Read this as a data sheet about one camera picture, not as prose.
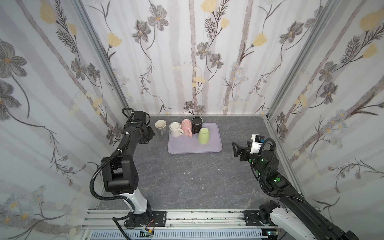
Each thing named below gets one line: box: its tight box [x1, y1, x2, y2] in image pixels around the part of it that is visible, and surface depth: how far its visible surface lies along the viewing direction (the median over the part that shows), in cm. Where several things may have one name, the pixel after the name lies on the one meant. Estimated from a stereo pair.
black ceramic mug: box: [191, 116, 203, 134], surface depth 107 cm
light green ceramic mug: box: [198, 127, 210, 145], surface depth 102 cm
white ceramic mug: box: [169, 121, 184, 137], surface depth 106 cm
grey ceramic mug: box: [154, 119, 167, 136], surface depth 106 cm
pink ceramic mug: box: [181, 119, 193, 138], surface depth 105 cm
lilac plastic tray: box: [202, 122, 223, 154], surface depth 108 cm
